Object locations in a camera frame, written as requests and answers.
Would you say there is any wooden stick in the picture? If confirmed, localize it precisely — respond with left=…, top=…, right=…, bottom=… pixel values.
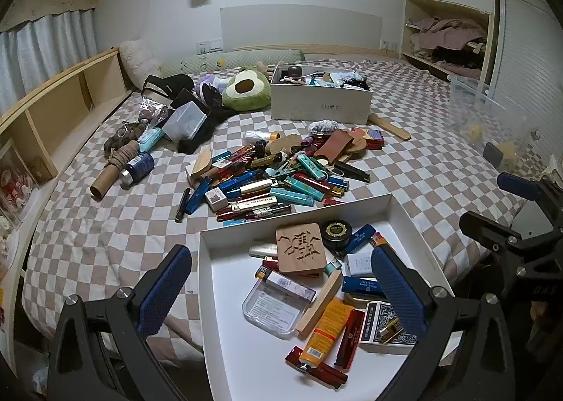
left=295, top=271, right=344, bottom=336

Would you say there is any clear plastic lidded box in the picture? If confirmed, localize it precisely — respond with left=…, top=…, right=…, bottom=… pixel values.
left=162, top=101, right=208, bottom=143

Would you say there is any oval wooden board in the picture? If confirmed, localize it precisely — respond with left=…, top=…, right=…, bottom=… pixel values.
left=266, top=133, right=307, bottom=156

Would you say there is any orange tube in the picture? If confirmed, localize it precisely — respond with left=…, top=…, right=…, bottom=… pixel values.
left=300, top=297, right=355, bottom=369

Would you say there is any black round tin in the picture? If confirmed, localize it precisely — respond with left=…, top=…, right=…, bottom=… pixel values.
left=321, top=219, right=353, bottom=252

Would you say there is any avocado plush toy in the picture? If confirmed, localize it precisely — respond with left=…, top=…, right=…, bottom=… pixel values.
left=221, top=65, right=272, bottom=112

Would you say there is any round cork coaster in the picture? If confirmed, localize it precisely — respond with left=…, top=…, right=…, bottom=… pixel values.
left=338, top=137, right=368, bottom=163

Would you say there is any wooden paddle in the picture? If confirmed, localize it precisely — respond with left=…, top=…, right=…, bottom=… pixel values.
left=368, top=112, right=413, bottom=142

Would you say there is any white shoe box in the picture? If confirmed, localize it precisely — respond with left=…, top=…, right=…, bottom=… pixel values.
left=269, top=64, right=374, bottom=125

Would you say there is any checkered bed sheet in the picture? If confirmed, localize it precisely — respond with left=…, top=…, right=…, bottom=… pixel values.
left=22, top=55, right=529, bottom=362

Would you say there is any purple plush toy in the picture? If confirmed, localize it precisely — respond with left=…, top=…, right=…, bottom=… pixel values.
left=194, top=74, right=230, bottom=99

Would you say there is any grey curtain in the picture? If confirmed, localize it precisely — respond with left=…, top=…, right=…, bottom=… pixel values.
left=0, top=8, right=98, bottom=110

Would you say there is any small white box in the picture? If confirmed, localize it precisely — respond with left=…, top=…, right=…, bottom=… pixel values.
left=343, top=252, right=375, bottom=278

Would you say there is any white sliding door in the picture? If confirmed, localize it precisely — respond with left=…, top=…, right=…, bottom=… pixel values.
left=492, top=0, right=563, bottom=133

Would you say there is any cardboard tube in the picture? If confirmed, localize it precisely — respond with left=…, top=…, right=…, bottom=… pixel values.
left=90, top=155, right=133, bottom=200

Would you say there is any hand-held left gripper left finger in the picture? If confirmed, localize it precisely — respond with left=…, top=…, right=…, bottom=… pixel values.
left=46, top=245, right=193, bottom=401

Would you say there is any curved wooden piece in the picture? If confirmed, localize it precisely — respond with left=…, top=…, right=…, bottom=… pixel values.
left=190, top=147, right=215, bottom=176

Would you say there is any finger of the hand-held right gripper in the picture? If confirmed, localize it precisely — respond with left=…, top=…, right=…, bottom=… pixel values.
left=458, top=209, right=535, bottom=281
left=497, top=171, right=546, bottom=206

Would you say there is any teal packet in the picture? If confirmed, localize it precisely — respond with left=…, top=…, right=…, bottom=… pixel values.
left=137, top=127, right=165, bottom=153

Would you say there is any black cloth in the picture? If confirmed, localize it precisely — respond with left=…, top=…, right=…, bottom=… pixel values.
left=177, top=90, right=235, bottom=155

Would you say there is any white cardboard tray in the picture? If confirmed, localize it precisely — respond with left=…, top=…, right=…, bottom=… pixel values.
left=197, top=192, right=464, bottom=401

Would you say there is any pile of lighters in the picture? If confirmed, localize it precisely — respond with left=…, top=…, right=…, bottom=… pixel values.
left=176, top=130, right=385, bottom=226

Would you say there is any clear plastic case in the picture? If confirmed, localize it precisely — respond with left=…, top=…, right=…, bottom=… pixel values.
left=242, top=281, right=317, bottom=339

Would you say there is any white fluffy pillow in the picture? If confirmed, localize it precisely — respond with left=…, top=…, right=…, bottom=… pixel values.
left=119, top=39, right=162, bottom=86

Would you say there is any black pen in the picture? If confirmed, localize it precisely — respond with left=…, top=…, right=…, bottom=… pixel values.
left=175, top=188, right=191, bottom=223

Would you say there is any grey knitted scrunchie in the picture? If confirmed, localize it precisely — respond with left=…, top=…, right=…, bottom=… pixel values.
left=307, top=120, right=339, bottom=136

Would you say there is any brown leather sleeve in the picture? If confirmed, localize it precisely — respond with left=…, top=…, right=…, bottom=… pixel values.
left=314, top=129, right=353, bottom=164

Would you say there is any carved wooden block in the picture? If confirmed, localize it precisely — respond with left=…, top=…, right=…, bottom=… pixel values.
left=276, top=223, right=327, bottom=277

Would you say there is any bright red lighter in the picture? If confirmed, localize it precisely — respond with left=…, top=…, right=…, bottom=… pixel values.
left=284, top=345, right=349, bottom=389

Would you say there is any heap of clothes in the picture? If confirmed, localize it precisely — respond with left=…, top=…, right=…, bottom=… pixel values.
left=408, top=16, right=488, bottom=78

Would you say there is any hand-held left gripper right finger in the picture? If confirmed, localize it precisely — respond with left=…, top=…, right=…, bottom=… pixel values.
left=371, top=247, right=524, bottom=401

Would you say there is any clear storage bin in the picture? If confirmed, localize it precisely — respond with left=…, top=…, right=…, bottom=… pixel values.
left=448, top=74, right=544, bottom=166

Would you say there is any playing card box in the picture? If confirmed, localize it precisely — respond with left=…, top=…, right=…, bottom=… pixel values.
left=358, top=301, right=424, bottom=356

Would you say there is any wooden bedside shelf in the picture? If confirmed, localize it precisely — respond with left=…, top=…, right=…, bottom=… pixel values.
left=0, top=48, right=133, bottom=191

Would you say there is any red patterned box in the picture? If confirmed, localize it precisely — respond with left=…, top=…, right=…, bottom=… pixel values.
left=352, top=127, right=385, bottom=151

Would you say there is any wooden open closet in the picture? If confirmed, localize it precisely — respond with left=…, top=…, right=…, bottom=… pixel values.
left=401, top=0, right=492, bottom=82

